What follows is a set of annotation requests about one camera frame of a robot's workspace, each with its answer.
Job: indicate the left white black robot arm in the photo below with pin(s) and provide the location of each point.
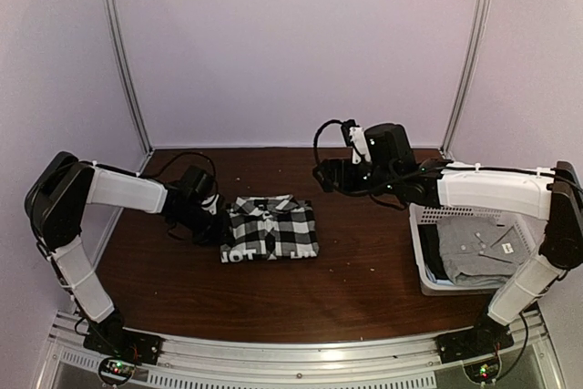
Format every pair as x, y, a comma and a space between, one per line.
57, 203

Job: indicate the left aluminium frame post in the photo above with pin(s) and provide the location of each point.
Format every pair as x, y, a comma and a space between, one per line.
125, 76

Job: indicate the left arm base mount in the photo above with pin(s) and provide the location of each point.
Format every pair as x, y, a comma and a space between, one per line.
121, 343

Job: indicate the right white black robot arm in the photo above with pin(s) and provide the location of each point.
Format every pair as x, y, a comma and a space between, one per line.
384, 163

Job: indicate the right circuit board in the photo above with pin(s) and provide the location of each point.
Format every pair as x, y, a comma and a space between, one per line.
482, 372

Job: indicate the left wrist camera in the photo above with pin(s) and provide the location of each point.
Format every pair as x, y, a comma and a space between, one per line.
213, 204

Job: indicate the front aluminium rail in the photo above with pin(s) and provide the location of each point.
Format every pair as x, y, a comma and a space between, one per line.
402, 362

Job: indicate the right aluminium frame post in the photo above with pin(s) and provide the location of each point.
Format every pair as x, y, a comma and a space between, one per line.
477, 31

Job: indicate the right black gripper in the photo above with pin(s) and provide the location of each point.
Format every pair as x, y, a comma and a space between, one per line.
329, 184

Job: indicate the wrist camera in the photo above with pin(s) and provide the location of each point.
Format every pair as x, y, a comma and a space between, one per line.
213, 204
355, 139

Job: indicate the grey button shirt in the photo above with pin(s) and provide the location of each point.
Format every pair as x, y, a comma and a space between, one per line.
478, 252

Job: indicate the left circuit board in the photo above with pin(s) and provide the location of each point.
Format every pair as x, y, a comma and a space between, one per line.
114, 371

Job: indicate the aluminium frame post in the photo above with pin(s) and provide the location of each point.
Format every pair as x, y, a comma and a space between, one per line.
477, 31
125, 76

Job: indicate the black white plaid shirt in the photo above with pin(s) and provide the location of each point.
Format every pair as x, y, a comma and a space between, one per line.
269, 229

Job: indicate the circuit board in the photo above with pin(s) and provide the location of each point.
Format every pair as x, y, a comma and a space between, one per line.
482, 372
114, 371

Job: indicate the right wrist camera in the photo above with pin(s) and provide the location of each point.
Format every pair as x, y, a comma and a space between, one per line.
355, 139

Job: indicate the black folded shirt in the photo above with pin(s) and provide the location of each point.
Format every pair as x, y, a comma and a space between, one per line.
429, 242

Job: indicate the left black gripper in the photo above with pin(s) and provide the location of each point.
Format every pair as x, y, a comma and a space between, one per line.
220, 236

